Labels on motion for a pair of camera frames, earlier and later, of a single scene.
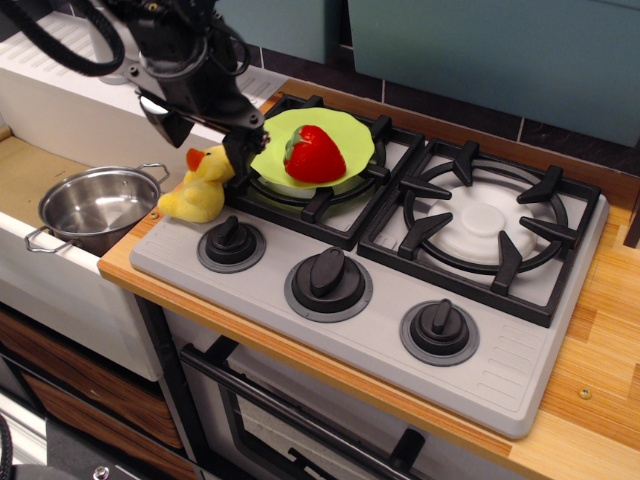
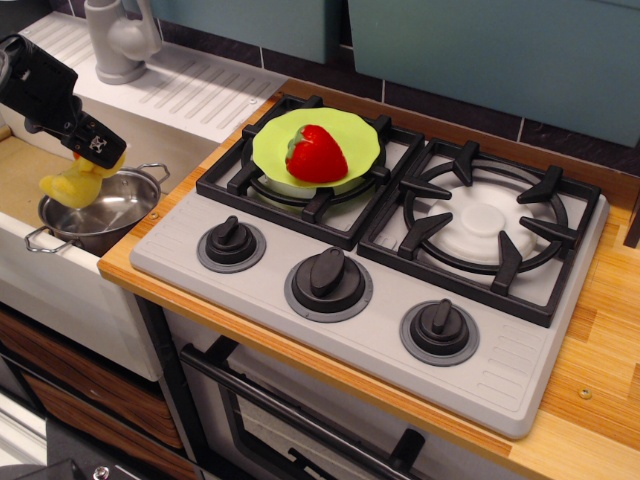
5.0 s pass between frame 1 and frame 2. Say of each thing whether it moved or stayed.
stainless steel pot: stayed
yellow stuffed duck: moved
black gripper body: moved
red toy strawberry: stayed
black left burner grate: stayed
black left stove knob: stayed
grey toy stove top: stayed
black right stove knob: stayed
